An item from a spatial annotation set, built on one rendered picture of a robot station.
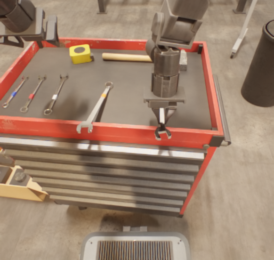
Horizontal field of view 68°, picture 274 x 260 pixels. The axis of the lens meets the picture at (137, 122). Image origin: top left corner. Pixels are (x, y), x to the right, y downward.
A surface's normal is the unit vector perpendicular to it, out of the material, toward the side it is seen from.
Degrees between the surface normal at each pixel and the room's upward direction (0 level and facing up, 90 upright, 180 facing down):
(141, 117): 0
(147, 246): 0
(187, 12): 101
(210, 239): 0
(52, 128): 90
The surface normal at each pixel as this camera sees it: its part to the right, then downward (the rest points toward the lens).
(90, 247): -0.03, -0.63
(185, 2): 0.10, 0.87
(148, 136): -0.11, 0.77
